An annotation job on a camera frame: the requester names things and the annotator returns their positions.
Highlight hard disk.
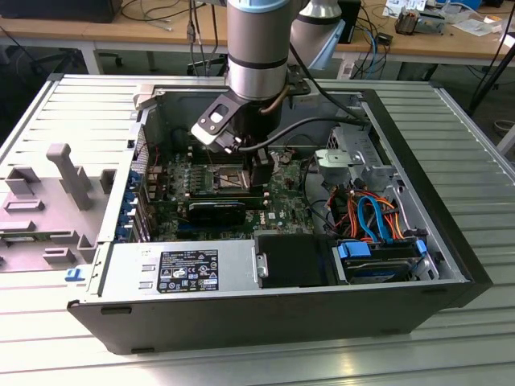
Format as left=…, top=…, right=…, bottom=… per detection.
left=342, top=257, right=415, bottom=285

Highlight blue disk carrier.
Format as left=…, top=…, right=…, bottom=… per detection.
left=336, top=239, right=428, bottom=262

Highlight CPU socket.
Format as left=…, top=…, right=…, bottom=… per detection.
left=211, top=162, right=253, bottom=192

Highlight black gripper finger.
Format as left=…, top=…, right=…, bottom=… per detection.
left=247, top=138, right=275, bottom=190

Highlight black PC case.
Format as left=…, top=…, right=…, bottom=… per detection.
left=66, top=82, right=494, bottom=355

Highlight black camera cable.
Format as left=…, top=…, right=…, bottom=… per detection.
left=237, top=39, right=369, bottom=152

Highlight green motherboard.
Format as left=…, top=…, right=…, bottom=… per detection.
left=144, top=147, right=323, bottom=244

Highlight black wire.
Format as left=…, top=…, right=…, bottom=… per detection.
left=300, top=158, right=338, bottom=236

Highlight silver power supply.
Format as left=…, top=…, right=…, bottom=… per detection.
left=97, top=240, right=258, bottom=298

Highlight white papers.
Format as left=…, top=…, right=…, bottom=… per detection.
left=450, top=10, right=504, bottom=38

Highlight wooden desk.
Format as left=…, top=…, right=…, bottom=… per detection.
left=0, top=0, right=515, bottom=68

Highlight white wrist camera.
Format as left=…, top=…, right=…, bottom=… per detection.
left=190, top=95, right=243, bottom=154

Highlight silver latch handle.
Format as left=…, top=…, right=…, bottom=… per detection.
left=254, top=252, right=270, bottom=280

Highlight silver drive cage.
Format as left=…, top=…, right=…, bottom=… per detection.
left=328, top=105, right=399, bottom=190

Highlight black stand pole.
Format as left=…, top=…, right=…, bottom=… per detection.
left=468, top=35, right=515, bottom=113

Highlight blue wire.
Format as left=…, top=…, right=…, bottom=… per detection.
left=356, top=195, right=398, bottom=246

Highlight tall black box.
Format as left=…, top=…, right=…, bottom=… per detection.
left=339, top=0, right=362, bottom=44

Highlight black computer case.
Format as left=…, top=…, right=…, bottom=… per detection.
left=0, top=0, right=124, bottom=24

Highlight orange wire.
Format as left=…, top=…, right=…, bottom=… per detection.
left=377, top=196, right=406, bottom=241
left=344, top=191, right=363, bottom=239

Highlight metal device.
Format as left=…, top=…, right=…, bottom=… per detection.
left=393, top=6, right=447, bottom=36

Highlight black graphics card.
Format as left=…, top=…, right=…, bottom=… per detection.
left=185, top=199, right=247, bottom=228

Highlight grey parts rack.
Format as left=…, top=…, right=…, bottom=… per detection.
left=0, top=142, right=118, bottom=275

